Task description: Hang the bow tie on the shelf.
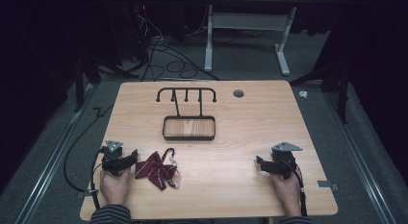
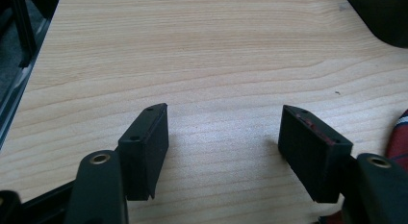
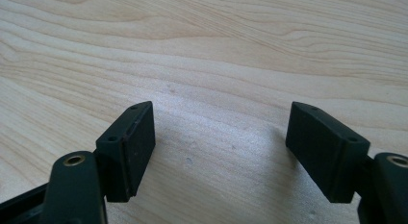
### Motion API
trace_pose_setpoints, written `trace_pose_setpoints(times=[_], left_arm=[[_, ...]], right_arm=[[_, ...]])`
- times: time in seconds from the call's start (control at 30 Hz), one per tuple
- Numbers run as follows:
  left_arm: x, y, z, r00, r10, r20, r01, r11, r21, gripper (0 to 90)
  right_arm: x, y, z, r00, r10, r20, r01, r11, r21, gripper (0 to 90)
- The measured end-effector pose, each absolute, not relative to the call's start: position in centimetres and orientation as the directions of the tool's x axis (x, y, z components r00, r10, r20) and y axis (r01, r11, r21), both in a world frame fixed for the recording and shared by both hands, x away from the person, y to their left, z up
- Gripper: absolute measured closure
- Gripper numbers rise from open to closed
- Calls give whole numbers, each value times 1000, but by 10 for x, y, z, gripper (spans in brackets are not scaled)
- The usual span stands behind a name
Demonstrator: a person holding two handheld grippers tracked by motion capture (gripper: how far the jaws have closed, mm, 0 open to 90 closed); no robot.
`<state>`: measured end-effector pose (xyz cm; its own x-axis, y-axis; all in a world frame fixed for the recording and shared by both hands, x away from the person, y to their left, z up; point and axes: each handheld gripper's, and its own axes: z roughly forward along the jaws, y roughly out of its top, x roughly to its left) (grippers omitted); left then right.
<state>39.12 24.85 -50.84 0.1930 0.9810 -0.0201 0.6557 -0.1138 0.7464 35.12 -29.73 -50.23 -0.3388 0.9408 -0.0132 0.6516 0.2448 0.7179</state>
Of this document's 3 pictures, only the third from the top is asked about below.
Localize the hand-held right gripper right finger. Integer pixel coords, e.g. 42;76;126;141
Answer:
285;101;371;204

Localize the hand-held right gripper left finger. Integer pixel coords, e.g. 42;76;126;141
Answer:
94;100;157;204

